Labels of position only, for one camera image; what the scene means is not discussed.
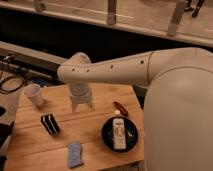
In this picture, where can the blue sponge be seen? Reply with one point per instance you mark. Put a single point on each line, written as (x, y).
(74, 154)

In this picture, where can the red brown handled tool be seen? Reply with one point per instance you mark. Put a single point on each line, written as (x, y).
(121, 108)

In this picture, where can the black white striped eraser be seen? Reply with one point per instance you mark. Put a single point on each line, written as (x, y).
(50, 124)

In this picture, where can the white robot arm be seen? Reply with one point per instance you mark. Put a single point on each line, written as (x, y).
(178, 107)

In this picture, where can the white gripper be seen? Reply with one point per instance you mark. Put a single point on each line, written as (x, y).
(80, 93)

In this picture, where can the white bottle in bowl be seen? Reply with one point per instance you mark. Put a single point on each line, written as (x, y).
(119, 134)

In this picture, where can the wooden table board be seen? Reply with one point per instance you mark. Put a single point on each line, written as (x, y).
(32, 148)

